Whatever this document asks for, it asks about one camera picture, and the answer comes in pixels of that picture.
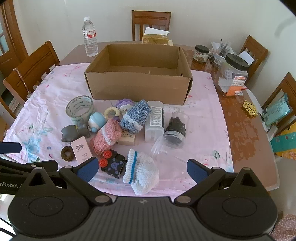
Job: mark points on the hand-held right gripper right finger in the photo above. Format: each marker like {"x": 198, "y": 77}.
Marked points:
{"x": 196, "y": 170}

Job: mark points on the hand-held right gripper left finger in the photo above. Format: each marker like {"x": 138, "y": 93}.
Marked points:
{"x": 89, "y": 168}

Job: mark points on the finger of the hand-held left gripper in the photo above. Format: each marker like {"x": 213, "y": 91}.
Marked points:
{"x": 10, "y": 147}
{"x": 13, "y": 166}

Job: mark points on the pink card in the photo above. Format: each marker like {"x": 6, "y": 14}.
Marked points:
{"x": 81, "y": 147}

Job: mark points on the black toy car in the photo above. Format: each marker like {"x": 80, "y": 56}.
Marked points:
{"x": 113, "y": 165}

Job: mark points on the pink knit sock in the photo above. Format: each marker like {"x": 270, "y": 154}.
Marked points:
{"x": 105, "y": 138}

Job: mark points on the clear plastic cup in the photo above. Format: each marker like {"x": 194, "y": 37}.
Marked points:
{"x": 164, "y": 148}

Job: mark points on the grey animal figurine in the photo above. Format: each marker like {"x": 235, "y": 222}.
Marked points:
{"x": 69, "y": 133}

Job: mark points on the blue white egg toy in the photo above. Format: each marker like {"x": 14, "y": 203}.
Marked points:
{"x": 96, "y": 121}

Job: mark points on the clear jar with dark contents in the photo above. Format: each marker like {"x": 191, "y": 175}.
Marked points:
{"x": 177, "y": 127}

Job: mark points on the small wooden block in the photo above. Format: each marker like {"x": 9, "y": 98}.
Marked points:
{"x": 127, "y": 139}

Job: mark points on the clear tape roll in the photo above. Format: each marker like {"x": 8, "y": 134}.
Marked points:
{"x": 74, "y": 115}

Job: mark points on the translucent rectangular bottle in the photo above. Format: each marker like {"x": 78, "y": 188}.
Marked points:
{"x": 154, "y": 120}

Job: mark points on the blue knit sock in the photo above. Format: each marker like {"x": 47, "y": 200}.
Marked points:
{"x": 135, "y": 115}

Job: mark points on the brown cardboard box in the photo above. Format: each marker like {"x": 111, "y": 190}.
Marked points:
{"x": 138, "y": 85}

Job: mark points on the wooden slat-back chair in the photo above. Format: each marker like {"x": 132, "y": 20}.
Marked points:
{"x": 286, "y": 88}
{"x": 34, "y": 67}
{"x": 138, "y": 23}
{"x": 254, "y": 48}
{"x": 4, "y": 109}

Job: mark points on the pink floral tablecloth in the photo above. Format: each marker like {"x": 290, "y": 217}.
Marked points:
{"x": 50, "y": 97}

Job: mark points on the purple knit scrunchie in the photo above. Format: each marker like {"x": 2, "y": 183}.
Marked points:
{"x": 122, "y": 103}

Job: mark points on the gold snowflake coaster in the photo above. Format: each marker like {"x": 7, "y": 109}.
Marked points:
{"x": 250, "y": 108}

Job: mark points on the white power adapter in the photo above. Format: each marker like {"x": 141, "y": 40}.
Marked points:
{"x": 272, "y": 133}

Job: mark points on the orange packet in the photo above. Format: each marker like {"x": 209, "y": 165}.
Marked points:
{"x": 233, "y": 90}

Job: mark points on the yellow teal carton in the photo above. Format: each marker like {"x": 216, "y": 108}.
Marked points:
{"x": 285, "y": 143}

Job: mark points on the teal packet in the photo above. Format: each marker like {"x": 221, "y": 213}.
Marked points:
{"x": 276, "y": 110}

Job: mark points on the large clear black-lid jar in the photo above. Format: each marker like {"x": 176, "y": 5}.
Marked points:
{"x": 229, "y": 71}

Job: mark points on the pink patterned cloth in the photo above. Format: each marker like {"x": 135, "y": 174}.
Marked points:
{"x": 285, "y": 228}

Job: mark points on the wooden glass door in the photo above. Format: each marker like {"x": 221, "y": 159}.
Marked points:
{"x": 11, "y": 34}

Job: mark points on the small black-lid jar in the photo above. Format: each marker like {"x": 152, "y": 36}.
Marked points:
{"x": 201, "y": 54}

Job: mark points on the clear pen holder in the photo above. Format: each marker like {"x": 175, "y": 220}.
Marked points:
{"x": 219, "y": 54}

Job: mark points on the clear plastic water bottle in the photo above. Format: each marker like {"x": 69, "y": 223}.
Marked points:
{"x": 90, "y": 44}

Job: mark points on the yellow tissue box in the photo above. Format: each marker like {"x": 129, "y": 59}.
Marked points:
{"x": 155, "y": 39}

